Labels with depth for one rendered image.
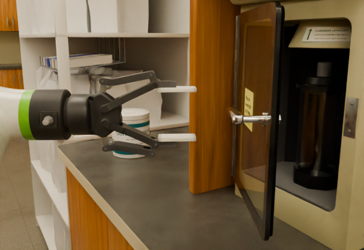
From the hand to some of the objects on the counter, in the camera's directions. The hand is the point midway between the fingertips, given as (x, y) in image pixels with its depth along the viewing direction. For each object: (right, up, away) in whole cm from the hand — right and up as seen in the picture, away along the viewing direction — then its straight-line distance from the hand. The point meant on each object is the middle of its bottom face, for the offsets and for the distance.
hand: (182, 113), depth 67 cm
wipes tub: (-18, -14, +60) cm, 64 cm away
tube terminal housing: (+32, -22, +20) cm, 44 cm away
